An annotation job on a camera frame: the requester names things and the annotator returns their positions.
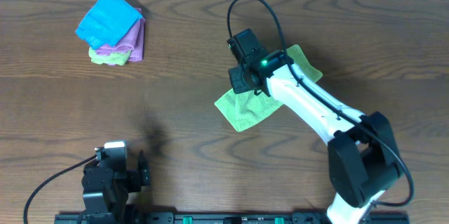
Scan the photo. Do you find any light green microfiber cloth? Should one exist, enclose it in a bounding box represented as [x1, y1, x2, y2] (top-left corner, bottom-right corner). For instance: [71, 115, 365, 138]
[214, 44, 323, 132]

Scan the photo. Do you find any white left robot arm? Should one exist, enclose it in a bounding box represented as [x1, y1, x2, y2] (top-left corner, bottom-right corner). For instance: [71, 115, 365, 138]
[76, 147, 150, 224]

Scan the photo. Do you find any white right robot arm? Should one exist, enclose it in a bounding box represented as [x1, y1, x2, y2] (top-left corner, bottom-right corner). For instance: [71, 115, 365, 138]
[229, 48, 406, 223]

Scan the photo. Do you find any pink folded cloth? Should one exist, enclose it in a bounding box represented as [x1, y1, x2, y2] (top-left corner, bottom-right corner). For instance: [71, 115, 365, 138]
[94, 18, 146, 63]

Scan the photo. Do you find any green folded cloth in stack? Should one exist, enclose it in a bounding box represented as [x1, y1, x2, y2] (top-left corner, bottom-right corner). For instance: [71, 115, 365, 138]
[88, 48, 131, 66]

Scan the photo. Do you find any blue folded cloth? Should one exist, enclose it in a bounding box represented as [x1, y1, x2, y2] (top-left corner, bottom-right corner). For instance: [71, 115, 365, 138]
[75, 0, 142, 49]

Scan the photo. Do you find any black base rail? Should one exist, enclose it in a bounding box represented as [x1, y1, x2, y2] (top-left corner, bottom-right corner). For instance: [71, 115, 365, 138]
[54, 212, 410, 224]

